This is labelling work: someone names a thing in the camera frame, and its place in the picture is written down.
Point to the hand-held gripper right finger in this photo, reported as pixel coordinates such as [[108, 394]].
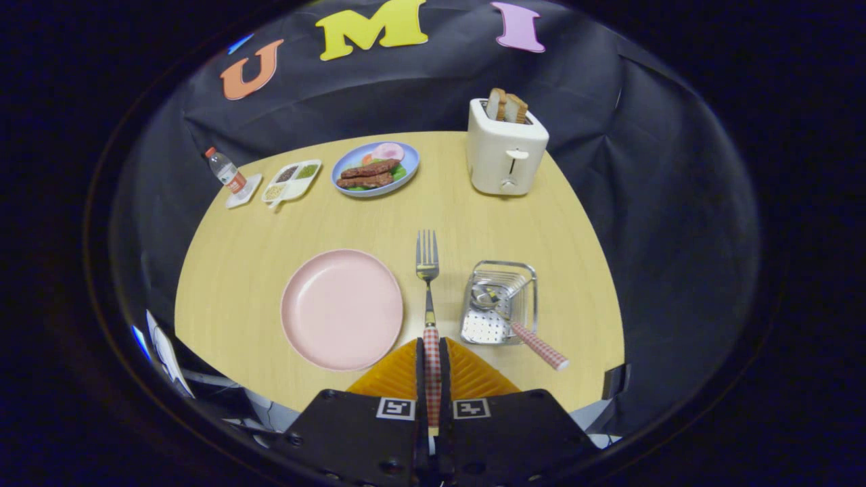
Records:
[[445, 379]]

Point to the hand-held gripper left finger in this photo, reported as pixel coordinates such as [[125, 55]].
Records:
[[421, 379]]

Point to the pink plate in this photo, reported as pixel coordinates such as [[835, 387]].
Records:
[[342, 311]]

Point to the brown meat strip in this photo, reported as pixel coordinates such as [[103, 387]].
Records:
[[372, 169], [365, 180]]

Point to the green lettuce leaf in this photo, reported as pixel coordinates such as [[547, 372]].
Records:
[[399, 172]]

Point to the blue plate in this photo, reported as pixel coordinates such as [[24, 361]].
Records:
[[348, 162]]

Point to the white toaster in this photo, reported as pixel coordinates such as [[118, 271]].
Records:
[[507, 159]]

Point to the pink ham slice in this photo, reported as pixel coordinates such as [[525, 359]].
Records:
[[389, 151]]

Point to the white divided condiment dish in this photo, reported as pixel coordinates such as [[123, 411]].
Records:
[[292, 181]]

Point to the white square coaster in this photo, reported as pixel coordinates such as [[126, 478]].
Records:
[[245, 196]]

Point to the white board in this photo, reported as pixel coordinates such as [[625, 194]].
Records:
[[166, 355]]

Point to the toast slice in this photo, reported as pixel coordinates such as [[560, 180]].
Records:
[[517, 109], [496, 105]]

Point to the small plastic water bottle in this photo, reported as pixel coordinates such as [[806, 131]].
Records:
[[228, 172]]

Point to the blue object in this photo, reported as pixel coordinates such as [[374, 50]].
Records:
[[140, 341]]

